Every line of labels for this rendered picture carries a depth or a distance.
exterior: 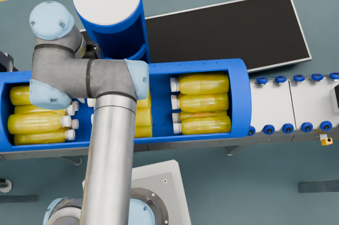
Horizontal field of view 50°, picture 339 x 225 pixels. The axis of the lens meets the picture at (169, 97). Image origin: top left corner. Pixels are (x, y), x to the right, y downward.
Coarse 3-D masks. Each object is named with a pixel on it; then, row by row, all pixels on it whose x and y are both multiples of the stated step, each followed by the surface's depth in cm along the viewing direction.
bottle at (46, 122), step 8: (40, 112) 127; (48, 112) 126; (8, 120) 124; (16, 120) 124; (24, 120) 124; (32, 120) 124; (40, 120) 124; (48, 120) 124; (56, 120) 125; (8, 128) 124; (16, 128) 124; (24, 128) 124; (32, 128) 124; (40, 128) 124; (48, 128) 125; (56, 128) 126
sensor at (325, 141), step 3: (321, 135) 147; (324, 135) 147; (321, 138) 147; (324, 138) 147; (327, 138) 143; (330, 138) 143; (321, 141) 146; (324, 141) 144; (327, 141) 142; (330, 141) 142; (324, 144) 144; (327, 144) 145
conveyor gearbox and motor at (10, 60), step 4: (0, 52) 164; (0, 56) 163; (4, 56) 168; (8, 56) 178; (0, 60) 163; (4, 60) 167; (8, 60) 172; (12, 60) 183; (4, 64) 167; (8, 64) 171; (12, 64) 174; (8, 68) 171; (12, 68) 173
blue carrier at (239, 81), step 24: (0, 72) 129; (24, 72) 126; (168, 72) 122; (240, 72) 120; (0, 96) 117; (168, 96) 145; (240, 96) 118; (0, 120) 116; (168, 120) 143; (240, 120) 120; (0, 144) 121; (48, 144) 124; (72, 144) 124
